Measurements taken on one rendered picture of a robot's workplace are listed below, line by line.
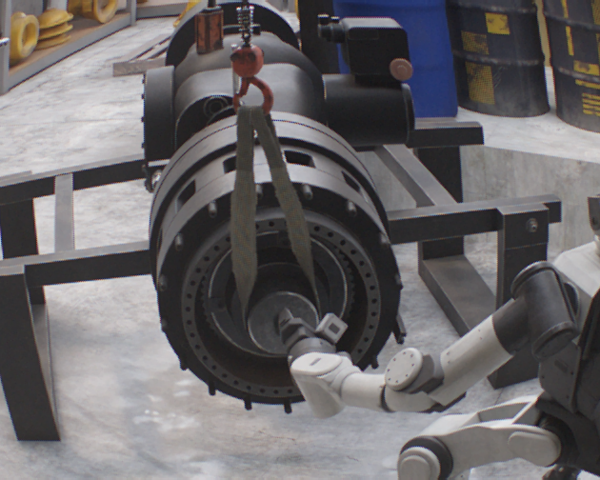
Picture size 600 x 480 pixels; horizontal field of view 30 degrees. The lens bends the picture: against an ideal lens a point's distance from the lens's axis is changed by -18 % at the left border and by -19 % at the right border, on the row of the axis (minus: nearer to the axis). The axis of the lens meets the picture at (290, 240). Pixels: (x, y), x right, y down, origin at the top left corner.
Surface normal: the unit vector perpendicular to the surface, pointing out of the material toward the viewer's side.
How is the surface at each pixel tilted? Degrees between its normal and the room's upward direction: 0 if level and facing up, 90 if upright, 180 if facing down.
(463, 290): 0
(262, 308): 90
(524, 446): 90
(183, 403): 0
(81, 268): 90
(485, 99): 90
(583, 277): 39
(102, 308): 0
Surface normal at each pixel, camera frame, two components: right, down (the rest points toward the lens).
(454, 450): -0.63, 0.31
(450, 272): -0.06, -0.94
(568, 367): -0.84, 0.35
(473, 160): -0.36, 0.35
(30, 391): 0.18, 0.33
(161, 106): 0.04, -0.23
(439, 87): 0.61, 0.25
